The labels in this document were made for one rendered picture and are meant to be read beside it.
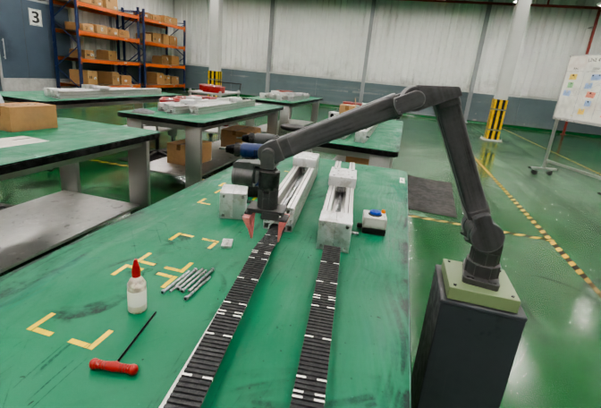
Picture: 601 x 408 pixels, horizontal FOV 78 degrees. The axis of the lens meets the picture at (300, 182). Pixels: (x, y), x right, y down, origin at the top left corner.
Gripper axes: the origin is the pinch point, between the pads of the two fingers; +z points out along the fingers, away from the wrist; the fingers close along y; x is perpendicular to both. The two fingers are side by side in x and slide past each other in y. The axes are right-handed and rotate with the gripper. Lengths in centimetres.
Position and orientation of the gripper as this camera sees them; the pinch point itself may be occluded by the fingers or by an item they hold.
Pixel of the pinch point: (265, 236)
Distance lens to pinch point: 106.9
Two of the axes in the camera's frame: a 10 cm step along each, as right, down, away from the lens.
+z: -0.9, 9.6, 2.8
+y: -9.9, -1.2, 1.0
